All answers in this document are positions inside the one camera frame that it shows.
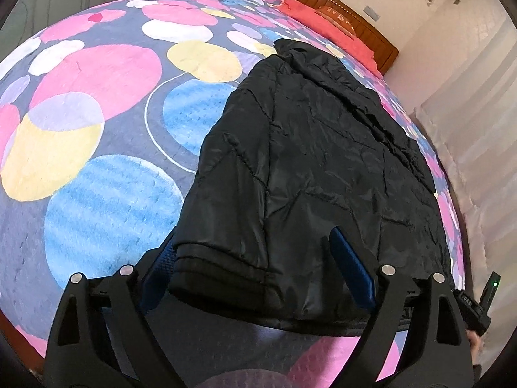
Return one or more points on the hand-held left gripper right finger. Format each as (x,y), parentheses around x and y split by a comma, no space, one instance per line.
(353,268)

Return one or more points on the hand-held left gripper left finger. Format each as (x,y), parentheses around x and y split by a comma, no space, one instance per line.
(159,275)

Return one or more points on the black quilted jacket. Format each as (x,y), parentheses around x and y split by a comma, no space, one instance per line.
(307,169)

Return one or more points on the person's right hand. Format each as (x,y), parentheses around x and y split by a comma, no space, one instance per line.
(475,345)

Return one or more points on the polka dot bed blanket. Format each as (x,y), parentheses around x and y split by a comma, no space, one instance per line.
(101,137)

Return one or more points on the cream curtain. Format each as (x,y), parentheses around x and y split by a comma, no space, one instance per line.
(464,137)

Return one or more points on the red pillow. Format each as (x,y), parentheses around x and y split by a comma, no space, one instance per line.
(323,18)

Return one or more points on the wooden headboard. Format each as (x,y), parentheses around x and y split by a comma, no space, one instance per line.
(355,16)

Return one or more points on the wall socket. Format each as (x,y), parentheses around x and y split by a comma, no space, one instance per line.
(372,12)

